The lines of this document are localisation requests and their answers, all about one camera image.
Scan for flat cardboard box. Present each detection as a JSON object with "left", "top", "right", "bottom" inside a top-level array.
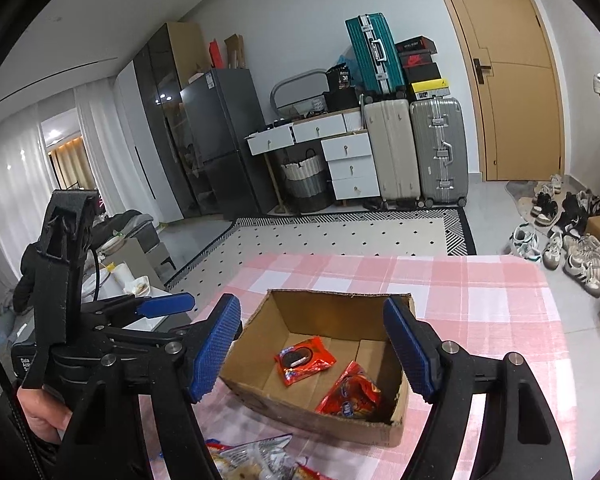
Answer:
[{"left": 167, "top": 22, "right": 209, "bottom": 92}]

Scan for beige suitcase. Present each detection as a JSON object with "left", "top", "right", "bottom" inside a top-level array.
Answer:
[{"left": 362, "top": 98, "right": 424, "bottom": 209}]

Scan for grey doormat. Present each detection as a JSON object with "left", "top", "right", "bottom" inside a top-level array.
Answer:
[{"left": 504, "top": 180, "right": 566, "bottom": 222}]

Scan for person's left forearm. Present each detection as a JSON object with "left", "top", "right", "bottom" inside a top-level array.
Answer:
[{"left": 0, "top": 422, "right": 61, "bottom": 480}]

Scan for white drawer desk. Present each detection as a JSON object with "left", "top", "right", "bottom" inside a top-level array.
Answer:
[{"left": 246, "top": 109, "right": 382, "bottom": 207}]

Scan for white wardrobe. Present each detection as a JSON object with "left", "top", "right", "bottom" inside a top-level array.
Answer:
[{"left": 114, "top": 60, "right": 187, "bottom": 224}]

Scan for oval mirror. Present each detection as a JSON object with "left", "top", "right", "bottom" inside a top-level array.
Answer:
[{"left": 271, "top": 70, "right": 332, "bottom": 119}]

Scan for white cup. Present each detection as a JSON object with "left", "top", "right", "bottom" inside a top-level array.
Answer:
[{"left": 111, "top": 261, "right": 137, "bottom": 292}]

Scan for wooden door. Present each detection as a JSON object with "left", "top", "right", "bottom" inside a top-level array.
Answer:
[{"left": 424, "top": 0, "right": 567, "bottom": 182}]

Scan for black jacket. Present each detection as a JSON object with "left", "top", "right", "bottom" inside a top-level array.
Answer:
[{"left": 2, "top": 241, "right": 48, "bottom": 313}]

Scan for woven laundry basket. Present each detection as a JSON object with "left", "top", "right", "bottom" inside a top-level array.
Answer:
[{"left": 279, "top": 149, "right": 334, "bottom": 214}]

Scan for grey chair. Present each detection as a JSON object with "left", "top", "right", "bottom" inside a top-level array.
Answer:
[{"left": 121, "top": 214, "right": 177, "bottom": 272}]

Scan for black printed box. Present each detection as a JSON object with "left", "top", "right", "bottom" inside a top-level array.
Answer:
[{"left": 324, "top": 62, "right": 357, "bottom": 112}]

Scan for person's left hand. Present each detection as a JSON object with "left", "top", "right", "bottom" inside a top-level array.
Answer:
[{"left": 16, "top": 384, "right": 74, "bottom": 444}]

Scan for tall brown cardboard piece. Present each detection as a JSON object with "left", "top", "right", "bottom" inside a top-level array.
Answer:
[{"left": 224, "top": 33, "right": 246, "bottom": 71}]

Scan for white curtains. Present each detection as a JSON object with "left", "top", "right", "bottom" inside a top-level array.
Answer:
[{"left": 0, "top": 84, "right": 147, "bottom": 261}]

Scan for brown cardboard box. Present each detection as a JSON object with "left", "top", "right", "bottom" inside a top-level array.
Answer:
[{"left": 219, "top": 288, "right": 415, "bottom": 448}]

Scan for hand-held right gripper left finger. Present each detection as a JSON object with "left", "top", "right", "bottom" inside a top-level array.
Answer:
[{"left": 55, "top": 292, "right": 243, "bottom": 480}]

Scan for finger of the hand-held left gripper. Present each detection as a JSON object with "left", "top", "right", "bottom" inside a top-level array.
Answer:
[
  {"left": 82, "top": 292, "right": 197, "bottom": 328},
  {"left": 105, "top": 321, "right": 193, "bottom": 357}
]

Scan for pile of shoes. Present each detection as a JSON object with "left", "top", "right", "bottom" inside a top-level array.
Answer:
[{"left": 504, "top": 174, "right": 600, "bottom": 299}]

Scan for silver suitcase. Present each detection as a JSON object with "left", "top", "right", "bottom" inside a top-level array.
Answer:
[{"left": 409, "top": 95, "right": 469, "bottom": 209}]

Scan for grey refrigerator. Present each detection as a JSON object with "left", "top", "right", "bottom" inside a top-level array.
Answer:
[{"left": 180, "top": 67, "right": 279, "bottom": 221}]

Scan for red cookie snack packet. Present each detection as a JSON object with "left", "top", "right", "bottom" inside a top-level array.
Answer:
[{"left": 274, "top": 336, "right": 337, "bottom": 387}]

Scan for red crinkled snack packet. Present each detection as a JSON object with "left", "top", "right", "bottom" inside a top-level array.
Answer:
[{"left": 315, "top": 360, "right": 382, "bottom": 418}]

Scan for stack of shoe boxes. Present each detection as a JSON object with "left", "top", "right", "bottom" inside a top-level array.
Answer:
[{"left": 394, "top": 35, "right": 452, "bottom": 102}]

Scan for pink checked tablecloth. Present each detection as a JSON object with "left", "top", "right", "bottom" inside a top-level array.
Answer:
[{"left": 147, "top": 252, "right": 579, "bottom": 480}]

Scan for dark glass cabinet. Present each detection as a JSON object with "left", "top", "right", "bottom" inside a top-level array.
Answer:
[{"left": 132, "top": 22, "right": 216, "bottom": 219}]

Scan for teal suitcase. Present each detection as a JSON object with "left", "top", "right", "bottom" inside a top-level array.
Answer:
[{"left": 344, "top": 15, "right": 409, "bottom": 99}]

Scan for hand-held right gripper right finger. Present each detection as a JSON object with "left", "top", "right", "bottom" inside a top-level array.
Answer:
[{"left": 383, "top": 295, "right": 574, "bottom": 480}]

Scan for black white patterned rug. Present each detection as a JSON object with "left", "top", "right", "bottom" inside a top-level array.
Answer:
[{"left": 167, "top": 206, "right": 478, "bottom": 292}]

